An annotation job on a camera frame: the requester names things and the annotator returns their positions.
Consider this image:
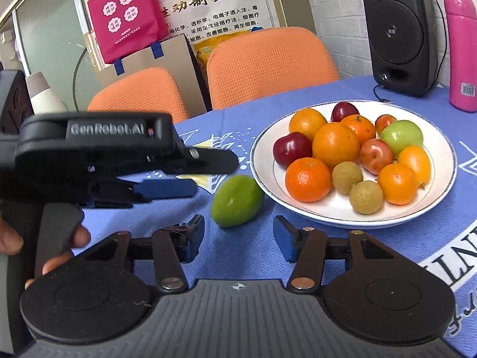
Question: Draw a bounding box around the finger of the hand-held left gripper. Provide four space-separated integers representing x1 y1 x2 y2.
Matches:
175 146 240 176
91 179 197 209

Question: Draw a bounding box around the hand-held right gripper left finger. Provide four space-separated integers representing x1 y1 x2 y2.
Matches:
76 214 205 293

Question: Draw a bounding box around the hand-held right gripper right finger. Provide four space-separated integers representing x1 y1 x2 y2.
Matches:
273 215 405 291

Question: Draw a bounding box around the white plate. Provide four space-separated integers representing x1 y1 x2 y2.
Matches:
250 99 458 229

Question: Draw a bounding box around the large tangerine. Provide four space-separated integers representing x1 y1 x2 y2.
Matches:
285 157 333 203

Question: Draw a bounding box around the dark red apple front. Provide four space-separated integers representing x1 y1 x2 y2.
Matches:
272 131 313 168

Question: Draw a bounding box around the dark red apple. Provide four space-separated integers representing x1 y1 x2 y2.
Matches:
331 101 360 123
272 131 313 168

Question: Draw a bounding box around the kiwi back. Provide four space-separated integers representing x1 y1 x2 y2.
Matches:
332 161 364 195

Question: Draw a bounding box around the brown longan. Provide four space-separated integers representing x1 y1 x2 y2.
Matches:
349 180 384 215

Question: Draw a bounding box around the large orange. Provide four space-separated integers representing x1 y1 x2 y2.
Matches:
312 121 361 169
289 108 328 142

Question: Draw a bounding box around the red tomato apple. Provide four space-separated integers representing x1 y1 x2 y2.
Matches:
359 138 394 175

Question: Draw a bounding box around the small mandarin orange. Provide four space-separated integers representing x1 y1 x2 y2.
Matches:
378 163 419 206

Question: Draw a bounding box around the medium mandarin orange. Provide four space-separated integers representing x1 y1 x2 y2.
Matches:
340 114 376 147

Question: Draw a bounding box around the dark red apple back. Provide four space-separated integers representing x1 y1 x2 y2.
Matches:
331 101 360 123

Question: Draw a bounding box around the yellow orange tomato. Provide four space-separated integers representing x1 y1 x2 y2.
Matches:
397 145 432 189

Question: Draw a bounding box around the small red yellow plum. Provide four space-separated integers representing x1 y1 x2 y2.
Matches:
374 114 398 137

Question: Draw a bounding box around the green apple front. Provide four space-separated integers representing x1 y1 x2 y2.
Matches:
380 120 424 159

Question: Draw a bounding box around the person's left hand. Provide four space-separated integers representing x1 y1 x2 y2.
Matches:
0 214 91 291

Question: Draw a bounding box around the blue printed tablecloth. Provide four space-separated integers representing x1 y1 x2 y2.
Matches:
80 75 477 355

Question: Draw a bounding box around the orange chair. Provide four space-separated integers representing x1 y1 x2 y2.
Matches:
87 67 190 124
206 27 341 111

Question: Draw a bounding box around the brown paper bag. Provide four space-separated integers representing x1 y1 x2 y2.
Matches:
97 36 207 114

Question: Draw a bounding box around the yellow snack bag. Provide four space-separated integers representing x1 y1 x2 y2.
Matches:
192 30 258 71

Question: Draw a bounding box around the magenta tote bag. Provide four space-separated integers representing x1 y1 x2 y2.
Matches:
87 0 170 65

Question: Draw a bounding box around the black speaker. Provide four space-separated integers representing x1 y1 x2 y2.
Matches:
360 0 446 98

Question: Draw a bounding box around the pink bottle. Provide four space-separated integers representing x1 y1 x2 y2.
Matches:
443 0 477 113

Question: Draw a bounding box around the wall poster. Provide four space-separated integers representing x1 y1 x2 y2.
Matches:
149 0 284 45

